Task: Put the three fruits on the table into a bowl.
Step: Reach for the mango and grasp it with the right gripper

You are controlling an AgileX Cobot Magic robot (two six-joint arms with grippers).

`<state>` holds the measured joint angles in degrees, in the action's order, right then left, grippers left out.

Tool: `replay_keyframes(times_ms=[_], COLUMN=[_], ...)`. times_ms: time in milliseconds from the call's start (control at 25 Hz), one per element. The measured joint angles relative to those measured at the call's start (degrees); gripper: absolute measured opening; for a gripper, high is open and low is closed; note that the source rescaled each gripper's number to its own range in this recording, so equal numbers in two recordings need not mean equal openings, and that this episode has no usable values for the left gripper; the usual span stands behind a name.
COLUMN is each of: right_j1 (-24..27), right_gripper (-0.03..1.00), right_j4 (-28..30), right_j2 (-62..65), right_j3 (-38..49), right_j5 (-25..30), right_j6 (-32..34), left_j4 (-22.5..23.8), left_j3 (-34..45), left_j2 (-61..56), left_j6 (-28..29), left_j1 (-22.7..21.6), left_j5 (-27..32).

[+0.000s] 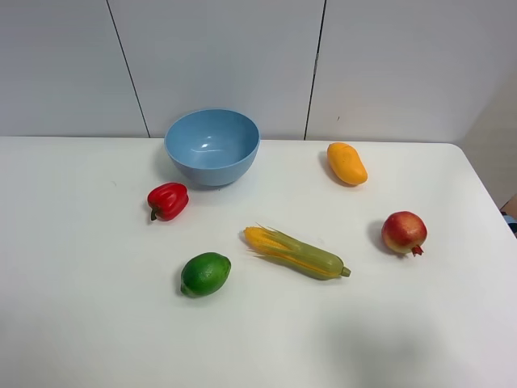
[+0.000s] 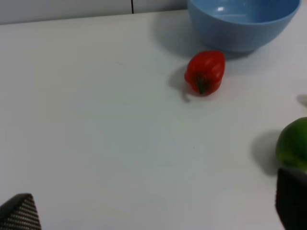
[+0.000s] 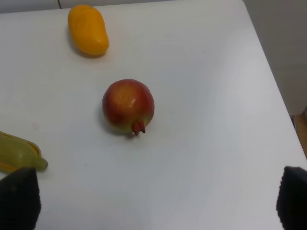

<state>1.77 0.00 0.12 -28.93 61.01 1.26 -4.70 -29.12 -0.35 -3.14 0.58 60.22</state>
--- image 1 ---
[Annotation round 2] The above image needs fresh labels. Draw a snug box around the yellow orange mango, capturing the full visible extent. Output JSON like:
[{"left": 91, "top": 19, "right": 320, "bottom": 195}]
[{"left": 327, "top": 142, "right": 368, "bottom": 186}]

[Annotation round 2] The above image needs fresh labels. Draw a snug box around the green lime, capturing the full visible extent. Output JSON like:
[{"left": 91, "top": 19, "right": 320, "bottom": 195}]
[{"left": 179, "top": 252, "right": 232, "bottom": 298}]

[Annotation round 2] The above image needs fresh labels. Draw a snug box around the red pomegranate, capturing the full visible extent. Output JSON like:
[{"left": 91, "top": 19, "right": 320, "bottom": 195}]
[{"left": 381, "top": 211, "right": 427, "bottom": 256}]

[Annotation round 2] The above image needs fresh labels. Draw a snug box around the blue plastic bowl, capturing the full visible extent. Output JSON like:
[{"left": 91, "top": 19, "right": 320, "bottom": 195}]
[{"left": 164, "top": 109, "right": 261, "bottom": 187}]

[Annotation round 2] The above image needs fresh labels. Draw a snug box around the yellow corn with green husk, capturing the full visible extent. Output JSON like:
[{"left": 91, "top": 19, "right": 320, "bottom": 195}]
[{"left": 243, "top": 226, "right": 351, "bottom": 280}]

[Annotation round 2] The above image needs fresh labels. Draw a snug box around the red bell pepper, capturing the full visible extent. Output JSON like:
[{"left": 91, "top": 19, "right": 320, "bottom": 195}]
[{"left": 147, "top": 183, "right": 189, "bottom": 221}]

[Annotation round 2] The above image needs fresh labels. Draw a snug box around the blue object at table edge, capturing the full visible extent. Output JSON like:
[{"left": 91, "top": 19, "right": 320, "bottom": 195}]
[{"left": 501, "top": 211, "right": 517, "bottom": 236}]

